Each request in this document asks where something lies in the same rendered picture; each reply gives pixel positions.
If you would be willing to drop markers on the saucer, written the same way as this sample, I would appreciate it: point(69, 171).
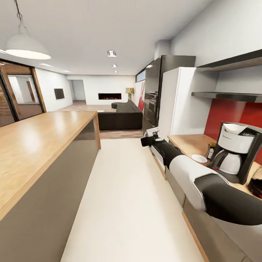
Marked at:
point(199, 158)

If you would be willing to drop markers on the dishwasher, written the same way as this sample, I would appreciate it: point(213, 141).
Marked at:
point(174, 184)

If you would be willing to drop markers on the paper coffee filter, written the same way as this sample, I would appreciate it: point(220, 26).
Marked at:
point(234, 128)

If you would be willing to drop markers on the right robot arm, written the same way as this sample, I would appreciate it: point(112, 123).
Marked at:
point(237, 213)

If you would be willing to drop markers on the bottle of coffee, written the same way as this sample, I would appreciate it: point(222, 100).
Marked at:
point(210, 151)

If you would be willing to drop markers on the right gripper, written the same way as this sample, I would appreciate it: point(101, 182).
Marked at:
point(146, 140)

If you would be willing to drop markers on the electric kettle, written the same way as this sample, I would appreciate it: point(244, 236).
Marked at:
point(255, 184)

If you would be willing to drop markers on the painting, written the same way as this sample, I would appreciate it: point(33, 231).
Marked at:
point(141, 101)

